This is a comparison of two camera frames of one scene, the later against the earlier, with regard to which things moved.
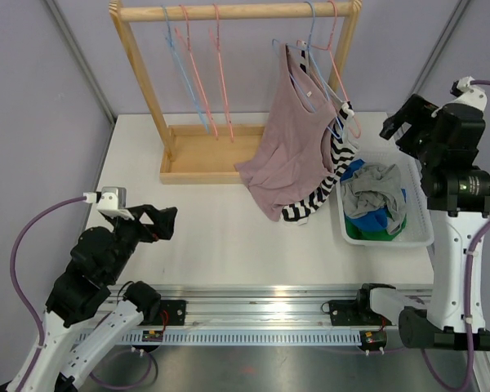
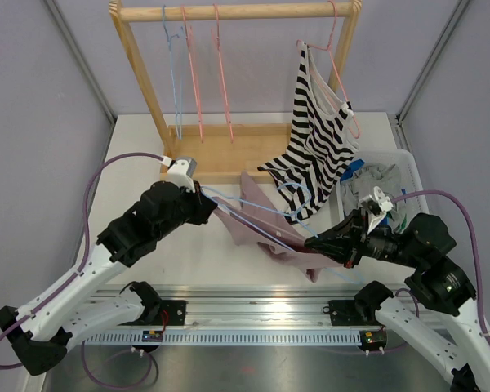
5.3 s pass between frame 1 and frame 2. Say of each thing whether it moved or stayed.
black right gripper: moved
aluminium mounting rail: stayed
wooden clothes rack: stayed
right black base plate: stayed
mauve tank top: moved
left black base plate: stayed
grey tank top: stayed
